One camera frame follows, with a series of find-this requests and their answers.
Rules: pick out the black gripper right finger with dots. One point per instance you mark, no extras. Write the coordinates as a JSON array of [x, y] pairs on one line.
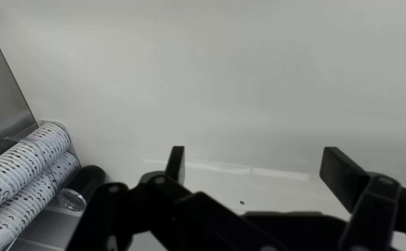
[[375, 202]]

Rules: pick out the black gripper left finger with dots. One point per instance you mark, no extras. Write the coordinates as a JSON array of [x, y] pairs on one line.
[[159, 203]]

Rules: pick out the black tumbler with lid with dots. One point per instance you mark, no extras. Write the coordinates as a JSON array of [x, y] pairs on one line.
[[80, 187]]

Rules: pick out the patterned paper cup stack rear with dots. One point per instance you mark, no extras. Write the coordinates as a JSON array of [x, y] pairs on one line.
[[29, 156]]

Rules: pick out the patterned paper cup stack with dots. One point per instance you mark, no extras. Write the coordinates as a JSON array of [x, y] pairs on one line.
[[29, 156], [16, 212]]

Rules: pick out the patterned paper cup stack front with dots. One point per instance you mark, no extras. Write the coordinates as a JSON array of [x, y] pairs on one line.
[[16, 212]]

